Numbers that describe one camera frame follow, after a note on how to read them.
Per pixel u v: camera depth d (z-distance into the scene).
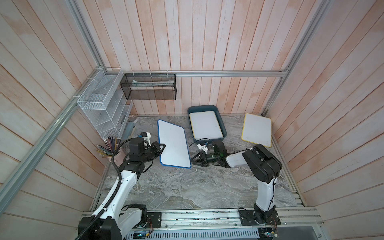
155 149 0.70
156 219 0.73
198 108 1.18
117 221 0.43
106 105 0.70
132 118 1.18
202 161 0.82
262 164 0.54
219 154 0.80
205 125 1.11
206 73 0.96
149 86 1.04
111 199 0.44
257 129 1.14
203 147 0.90
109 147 0.88
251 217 0.73
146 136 0.74
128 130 1.04
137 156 0.60
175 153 0.91
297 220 0.74
